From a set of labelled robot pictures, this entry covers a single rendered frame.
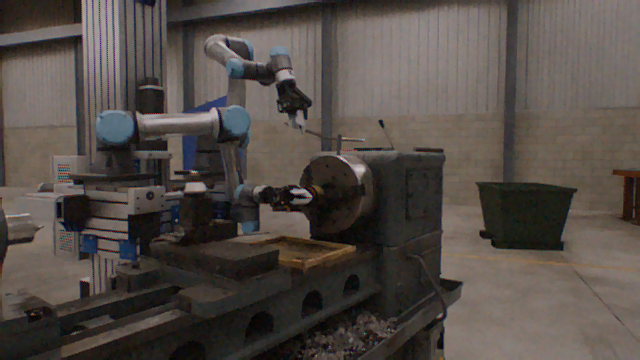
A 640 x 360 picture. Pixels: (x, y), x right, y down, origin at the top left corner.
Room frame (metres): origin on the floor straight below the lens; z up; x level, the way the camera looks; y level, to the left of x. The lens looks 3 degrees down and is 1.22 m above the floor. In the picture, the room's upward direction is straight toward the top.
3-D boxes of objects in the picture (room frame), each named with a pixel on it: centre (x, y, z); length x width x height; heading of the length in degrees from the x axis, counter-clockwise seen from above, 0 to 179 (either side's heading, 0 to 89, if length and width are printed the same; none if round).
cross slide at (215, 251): (1.20, 0.33, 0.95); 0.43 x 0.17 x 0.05; 53
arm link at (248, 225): (1.68, 0.29, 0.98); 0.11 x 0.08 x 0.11; 27
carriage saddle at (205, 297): (1.15, 0.35, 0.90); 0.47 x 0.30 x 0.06; 53
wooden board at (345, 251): (1.47, 0.10, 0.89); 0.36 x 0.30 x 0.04; 53
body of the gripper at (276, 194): (1.57, 0.16, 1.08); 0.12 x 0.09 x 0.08; 52
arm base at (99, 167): (1.56, 0.78, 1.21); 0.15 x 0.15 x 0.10
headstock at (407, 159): (2.02, -0.30, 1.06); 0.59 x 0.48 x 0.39; 143
